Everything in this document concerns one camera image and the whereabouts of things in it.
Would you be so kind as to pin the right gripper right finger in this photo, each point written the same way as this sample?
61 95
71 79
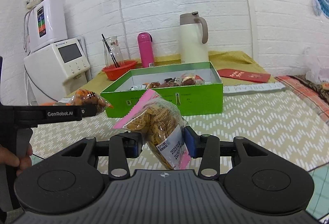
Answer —
206 147

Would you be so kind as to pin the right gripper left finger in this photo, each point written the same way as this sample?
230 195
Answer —
121 147

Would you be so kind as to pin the cookie bag pink zipper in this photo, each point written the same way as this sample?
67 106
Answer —
161 125

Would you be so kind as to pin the orange print snack bag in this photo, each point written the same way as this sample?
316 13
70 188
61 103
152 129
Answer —
88 100

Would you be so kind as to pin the dark red meat pouch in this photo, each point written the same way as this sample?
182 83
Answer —
168 82

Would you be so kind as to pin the bread bun packet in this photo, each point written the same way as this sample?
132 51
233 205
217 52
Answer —
190 79

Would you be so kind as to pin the person left hand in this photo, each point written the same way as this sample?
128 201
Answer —
10 159

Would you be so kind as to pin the green cardboard box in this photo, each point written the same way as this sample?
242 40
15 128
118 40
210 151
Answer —
191 100

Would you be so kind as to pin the white water dispenser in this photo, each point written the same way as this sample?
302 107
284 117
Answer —
57 70

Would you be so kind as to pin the red plastic basket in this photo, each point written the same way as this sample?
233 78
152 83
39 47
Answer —
114 73

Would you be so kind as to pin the red envelope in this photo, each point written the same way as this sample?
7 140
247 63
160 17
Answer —
244 75

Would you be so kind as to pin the black chopsticks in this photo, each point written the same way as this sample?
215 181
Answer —
110 52

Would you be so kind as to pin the white water purifier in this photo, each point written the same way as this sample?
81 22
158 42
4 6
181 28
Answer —
46 24

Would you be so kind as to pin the pink thermos bottle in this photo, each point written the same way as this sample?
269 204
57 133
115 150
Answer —
145 49

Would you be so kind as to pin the cream thermos jug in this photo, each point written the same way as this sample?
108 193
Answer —
193 38

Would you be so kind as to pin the clear plastic bag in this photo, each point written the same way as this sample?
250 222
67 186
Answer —
316 73

